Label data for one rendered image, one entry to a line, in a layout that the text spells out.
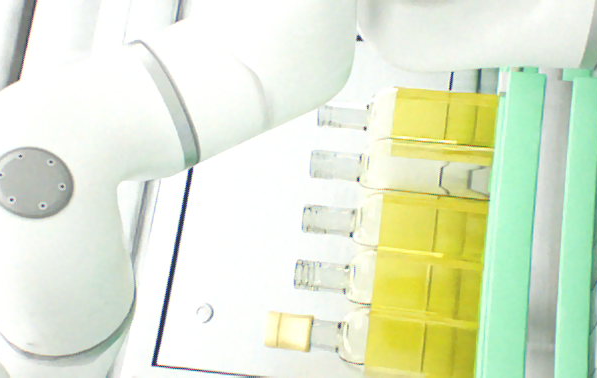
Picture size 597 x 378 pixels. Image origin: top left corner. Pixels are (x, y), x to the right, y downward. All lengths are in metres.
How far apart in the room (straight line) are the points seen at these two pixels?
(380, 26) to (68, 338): 0.28
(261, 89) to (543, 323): 0.41
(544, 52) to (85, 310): 0.33
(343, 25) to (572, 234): 0.42
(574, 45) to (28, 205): 0.35
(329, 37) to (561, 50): 0.16
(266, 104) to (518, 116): 0.42
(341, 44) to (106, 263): 0.19
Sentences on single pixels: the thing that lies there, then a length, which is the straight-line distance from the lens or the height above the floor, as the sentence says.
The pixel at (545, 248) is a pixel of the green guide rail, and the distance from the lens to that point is 1.11.
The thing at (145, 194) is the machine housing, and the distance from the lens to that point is 1.43.
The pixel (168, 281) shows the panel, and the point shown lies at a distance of 1.38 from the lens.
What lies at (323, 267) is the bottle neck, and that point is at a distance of 1.22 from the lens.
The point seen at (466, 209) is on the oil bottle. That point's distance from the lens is 1.23.
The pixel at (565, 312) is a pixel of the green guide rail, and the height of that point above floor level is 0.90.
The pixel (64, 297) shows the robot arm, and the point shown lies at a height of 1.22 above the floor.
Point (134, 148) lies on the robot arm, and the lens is 0.74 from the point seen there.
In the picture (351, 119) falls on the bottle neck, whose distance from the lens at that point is 1.28.
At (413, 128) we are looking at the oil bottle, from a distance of 1.26.
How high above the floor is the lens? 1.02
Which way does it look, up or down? 6 degrees up
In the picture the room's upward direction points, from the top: 84 degrees counter-clockwise
